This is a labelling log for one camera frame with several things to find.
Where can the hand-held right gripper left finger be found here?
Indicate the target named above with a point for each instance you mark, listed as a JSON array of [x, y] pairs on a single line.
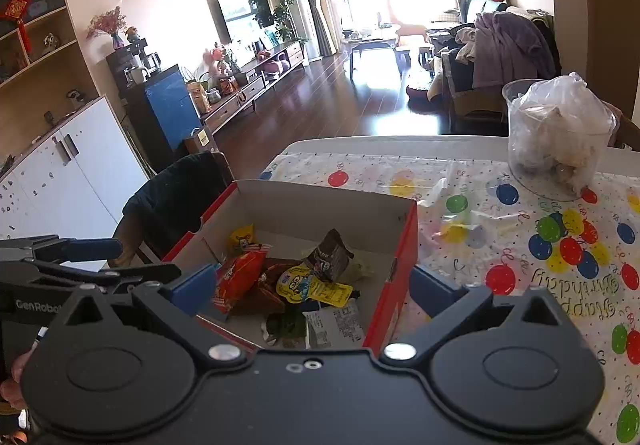
[[195, 287]]

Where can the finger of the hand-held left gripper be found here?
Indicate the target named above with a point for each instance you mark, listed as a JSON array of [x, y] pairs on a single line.
[[140, 275], [95, 250]]

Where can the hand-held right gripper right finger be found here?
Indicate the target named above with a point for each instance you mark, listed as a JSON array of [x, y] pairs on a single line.
[[435, 287]]

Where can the red snack packet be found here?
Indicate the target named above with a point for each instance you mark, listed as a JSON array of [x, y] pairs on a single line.
[[240, 277]]

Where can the small yellow snack packet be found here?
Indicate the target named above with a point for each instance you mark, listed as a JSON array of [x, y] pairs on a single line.
[[242, 237]]

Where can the brown snack packet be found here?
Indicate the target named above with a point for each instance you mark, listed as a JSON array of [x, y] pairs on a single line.
[[267, 292]]

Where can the green snack packet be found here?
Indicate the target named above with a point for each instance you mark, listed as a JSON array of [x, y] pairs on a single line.
[[285, 327]]

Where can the white labelled snack packet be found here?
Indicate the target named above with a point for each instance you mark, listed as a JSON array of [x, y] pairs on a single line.
[[337, 322]]

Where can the black snack packet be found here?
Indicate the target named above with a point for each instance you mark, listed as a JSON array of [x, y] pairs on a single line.
[[330, 255]]

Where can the yellow cartoon snack packet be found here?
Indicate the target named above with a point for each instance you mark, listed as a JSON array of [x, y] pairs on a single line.
[[312, 287]]

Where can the red cardboard box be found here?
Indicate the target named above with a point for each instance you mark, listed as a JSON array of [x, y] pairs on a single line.
[[320, 210]]

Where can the person's left hand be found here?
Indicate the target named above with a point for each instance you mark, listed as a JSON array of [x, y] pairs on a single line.
[[12, 395]]

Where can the clear plastic wrapper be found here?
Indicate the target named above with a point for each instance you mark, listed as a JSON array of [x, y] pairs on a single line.
[[460, 220]]

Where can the white cabinet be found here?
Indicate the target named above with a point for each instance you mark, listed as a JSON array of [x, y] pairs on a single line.
[[75, 175]]

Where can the chair with dark cloth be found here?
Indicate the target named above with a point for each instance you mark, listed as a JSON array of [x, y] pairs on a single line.
[[175, 195]]

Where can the balloon print tablecloth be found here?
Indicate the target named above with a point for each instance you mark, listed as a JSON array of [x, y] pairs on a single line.
[[525, 265]]

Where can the blue cabinet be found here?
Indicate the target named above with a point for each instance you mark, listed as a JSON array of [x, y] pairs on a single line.
[[172, 107]]

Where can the clear plastic container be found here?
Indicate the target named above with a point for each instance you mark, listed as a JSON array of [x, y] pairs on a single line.
[[520, 145]]

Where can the dark sofa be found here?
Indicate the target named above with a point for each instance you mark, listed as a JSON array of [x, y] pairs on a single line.
[[465, 100]]

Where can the round pet bed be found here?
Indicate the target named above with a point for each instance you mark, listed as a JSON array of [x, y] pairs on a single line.
[[417, 93]]

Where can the black coffee machine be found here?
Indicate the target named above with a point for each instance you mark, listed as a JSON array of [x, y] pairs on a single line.
[[130, 57]]

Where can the white plastic bag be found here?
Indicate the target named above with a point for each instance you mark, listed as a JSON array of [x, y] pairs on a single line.
[[565, 120]]

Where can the wooden television cabinet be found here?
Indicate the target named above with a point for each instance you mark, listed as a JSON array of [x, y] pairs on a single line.
[[260, 75]]

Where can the red flower bouquet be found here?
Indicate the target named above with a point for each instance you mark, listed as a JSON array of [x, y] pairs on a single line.
[[217, 61]]

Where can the pink flower vase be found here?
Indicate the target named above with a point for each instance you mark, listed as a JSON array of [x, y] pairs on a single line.
[[110, 25]]

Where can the wooden bookshelf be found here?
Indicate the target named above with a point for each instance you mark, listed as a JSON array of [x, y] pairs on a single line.
[[35, 25]]

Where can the small stool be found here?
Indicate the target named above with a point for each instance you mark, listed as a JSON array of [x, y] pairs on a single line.
[[415, 52]]

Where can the brown wooden chair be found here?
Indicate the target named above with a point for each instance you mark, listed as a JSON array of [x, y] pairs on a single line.
[[627, 127]]

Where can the pile of clothes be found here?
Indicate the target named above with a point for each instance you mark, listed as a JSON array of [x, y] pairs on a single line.
[[505, 45]]

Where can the wooden coffee table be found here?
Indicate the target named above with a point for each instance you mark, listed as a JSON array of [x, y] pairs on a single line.
[[372, 42]]

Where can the red knot ornament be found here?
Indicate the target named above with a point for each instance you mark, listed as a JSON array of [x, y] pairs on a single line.
[[16, 7]]

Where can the flat screen television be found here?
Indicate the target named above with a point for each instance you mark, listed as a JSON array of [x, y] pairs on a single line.
[[242, 12]]

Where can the green potted plant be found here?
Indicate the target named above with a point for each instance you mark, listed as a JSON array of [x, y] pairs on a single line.
[[285, 7]]

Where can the white standing air conditioner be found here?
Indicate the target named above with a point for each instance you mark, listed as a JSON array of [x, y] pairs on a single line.
[[300, 10]]

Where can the brown door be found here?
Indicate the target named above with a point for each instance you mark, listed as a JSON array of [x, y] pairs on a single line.
[[590, 15]]

